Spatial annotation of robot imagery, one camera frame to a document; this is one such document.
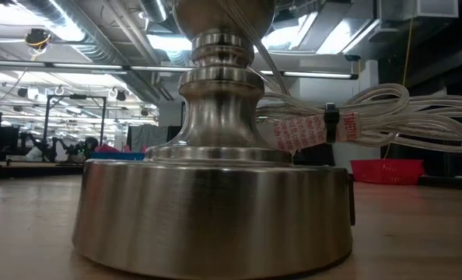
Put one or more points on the blue bin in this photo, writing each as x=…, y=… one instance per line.
x=118, y=156

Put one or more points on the background robot with green lights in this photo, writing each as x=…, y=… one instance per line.
x=56, y=149

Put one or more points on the brushed metal lamp base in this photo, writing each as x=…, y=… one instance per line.
x=215, y=218

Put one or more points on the person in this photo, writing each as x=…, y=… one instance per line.
x=92, y=144

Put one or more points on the grey hanging cloth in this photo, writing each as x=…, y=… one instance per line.
x=149, y=138

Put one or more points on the black metal frame stand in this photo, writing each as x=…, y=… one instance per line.
x=46, y=116

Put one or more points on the pink background item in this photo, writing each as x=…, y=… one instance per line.
x=106, y=148

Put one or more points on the red plastic basket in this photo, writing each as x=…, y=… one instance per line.
x=386, y=173

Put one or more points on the black ceiling spotlight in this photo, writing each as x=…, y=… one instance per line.
x=121, y=95
x=22, y=92

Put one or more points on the white red-printed safety tag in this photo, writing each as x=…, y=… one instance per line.
x=301, y=134

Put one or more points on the wooden background table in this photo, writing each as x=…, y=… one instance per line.
x=32, y=169

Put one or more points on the black ceiling camera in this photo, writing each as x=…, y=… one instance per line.
x=37, y=38

